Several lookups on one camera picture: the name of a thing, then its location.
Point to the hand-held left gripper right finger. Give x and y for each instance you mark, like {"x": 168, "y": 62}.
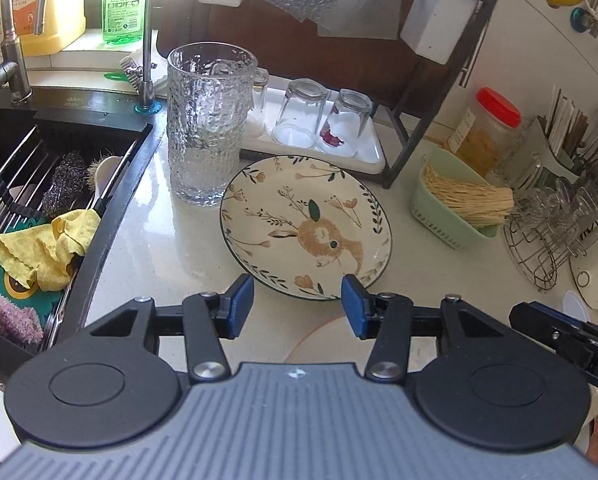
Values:
{"x": 353, "y": 310}

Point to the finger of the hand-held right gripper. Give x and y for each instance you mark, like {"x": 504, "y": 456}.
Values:
{"x": 544, "y": 325}

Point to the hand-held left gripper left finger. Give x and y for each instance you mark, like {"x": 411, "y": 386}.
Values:
{"x": 244, "y": 306}

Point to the floral rabbit plate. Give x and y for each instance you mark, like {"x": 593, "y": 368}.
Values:
{"x": 289, "y": 230}

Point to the green plastic basket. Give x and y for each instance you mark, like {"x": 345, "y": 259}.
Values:
{"x": 434, "y": 215}

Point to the glass cup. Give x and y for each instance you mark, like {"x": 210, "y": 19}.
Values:
{"x": 586, "y": 202}
{"x": 536, "y": 200}

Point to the dried noodle bundle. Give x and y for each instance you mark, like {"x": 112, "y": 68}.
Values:
{"x": 471, "y": 200}

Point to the white tray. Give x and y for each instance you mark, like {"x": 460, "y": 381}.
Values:
{"x": 374, "y": 157}

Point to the chopstick holder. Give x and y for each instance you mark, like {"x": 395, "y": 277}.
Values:
{"x": 569, "y": 145}

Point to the textured glass pitcher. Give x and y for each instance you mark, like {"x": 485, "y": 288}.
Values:
{"x": 206, "y": 125}

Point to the clear drinking glass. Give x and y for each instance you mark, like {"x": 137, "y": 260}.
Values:
{"x": 299, "y": 115}
{"x": 260, "y": 100}
{"x": 343, "y": 125}

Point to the white dish brush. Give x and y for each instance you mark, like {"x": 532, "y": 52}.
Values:
{"x": 106, "y": 175}

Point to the red-lidded plastic jar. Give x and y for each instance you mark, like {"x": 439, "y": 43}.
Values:
{"x": 484, "y": 135}

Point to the yellow cloth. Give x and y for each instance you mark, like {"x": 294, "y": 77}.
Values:
{"x": 44, "y": 250}

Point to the steel wool scrubber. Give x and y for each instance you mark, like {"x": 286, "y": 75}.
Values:
{"x": 66, "y": 182}

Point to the pink fluffy cloth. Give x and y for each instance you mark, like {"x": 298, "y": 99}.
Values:
{"x": 9, "y": 317}

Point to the green owl sponge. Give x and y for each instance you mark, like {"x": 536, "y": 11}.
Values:
{"x": 9, "y": 287}

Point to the small steel faucet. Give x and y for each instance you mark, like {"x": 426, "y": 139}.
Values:
{"x": 146, "y": 80}

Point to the wooden cutting board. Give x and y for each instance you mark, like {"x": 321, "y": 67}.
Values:
{"x": 289, "y": 55}

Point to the black sink drain rack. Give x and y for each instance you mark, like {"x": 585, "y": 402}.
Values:
{"x": 24, "y": 160}

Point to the black metal rack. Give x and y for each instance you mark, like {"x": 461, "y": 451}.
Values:
{"x": 484, "y": 20}

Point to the green liquid bottle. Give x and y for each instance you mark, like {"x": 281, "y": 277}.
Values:
{"x": 126, "y": 10}

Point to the yellow detergent bottle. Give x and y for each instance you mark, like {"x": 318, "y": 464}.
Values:
{"x": 49, "y": 20}

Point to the steel kitchen faucet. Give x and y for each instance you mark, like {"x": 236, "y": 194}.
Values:
{"x": 10, "y": 50}

